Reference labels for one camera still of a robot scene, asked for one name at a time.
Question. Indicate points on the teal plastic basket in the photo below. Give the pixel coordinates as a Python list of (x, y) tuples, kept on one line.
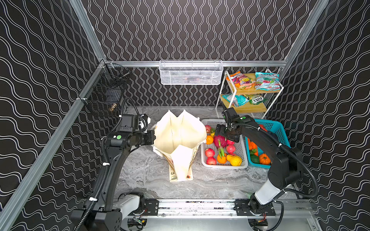
[(266, 141)]

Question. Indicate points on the red bell pepper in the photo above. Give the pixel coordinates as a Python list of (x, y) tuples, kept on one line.
[(262, 127)]

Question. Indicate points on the white plastic basket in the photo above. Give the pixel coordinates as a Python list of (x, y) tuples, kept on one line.
[(240, 149)]

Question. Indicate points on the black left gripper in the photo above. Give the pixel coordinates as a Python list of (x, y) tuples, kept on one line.
[(151, 137)]

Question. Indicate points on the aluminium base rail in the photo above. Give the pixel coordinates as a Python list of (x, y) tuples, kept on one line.
[(206, 208)]

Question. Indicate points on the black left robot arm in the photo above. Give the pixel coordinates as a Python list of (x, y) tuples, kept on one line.
[(100, 212)]

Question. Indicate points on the white wire wall basket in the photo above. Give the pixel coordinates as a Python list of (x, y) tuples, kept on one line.
[(191, 72)]

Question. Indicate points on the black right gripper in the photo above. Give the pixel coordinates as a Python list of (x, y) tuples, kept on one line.
[(230, 135)]

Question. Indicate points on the orange crinkled fruit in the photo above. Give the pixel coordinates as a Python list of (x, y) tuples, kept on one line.
[(221, 160)]

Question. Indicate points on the black wire wall basket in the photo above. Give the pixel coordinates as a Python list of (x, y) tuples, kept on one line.
[(105, 95)]

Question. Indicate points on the orange snack bag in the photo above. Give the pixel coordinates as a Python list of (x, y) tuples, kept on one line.
[(241, 81)]

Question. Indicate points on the orange carrot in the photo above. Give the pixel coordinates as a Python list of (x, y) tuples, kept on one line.
[(253, 148)]

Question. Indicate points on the pink dragon fruit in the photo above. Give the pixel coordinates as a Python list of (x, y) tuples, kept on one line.
[(220, 143)]

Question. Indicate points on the yellow pear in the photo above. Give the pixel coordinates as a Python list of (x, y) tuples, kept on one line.
[(234, 160)]

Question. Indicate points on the green white snack bag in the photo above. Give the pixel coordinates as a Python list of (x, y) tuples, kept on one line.
[(255, 99)]

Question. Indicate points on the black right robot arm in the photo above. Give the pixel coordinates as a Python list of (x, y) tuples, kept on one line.
[(287, 164)]

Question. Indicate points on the green vegetable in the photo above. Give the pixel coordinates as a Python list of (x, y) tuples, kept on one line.
[(255, 159)]

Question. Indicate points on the teal pink snack bag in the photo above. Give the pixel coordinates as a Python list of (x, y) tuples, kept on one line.
[(267, 81)]

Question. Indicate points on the red apple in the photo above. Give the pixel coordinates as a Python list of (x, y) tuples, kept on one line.
[(209, 152), (211, 161), (230, 142), (208, 129), (230, 149)]

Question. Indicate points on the teal snack bag lower shelf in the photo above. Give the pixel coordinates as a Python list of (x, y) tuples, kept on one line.
[(236, 101)]

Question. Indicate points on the white wooden two-tier shelf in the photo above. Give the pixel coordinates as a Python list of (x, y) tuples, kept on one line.
[(248, 92)]

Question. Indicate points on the cream canvas grocery bag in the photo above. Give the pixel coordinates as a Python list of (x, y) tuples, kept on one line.
[(178, 139)]

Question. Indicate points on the orange pumpkin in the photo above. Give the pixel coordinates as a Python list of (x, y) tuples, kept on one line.
[(264, 159)]

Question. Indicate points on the orange tangerine with leaves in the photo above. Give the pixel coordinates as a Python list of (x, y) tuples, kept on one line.
[(209, 140)]

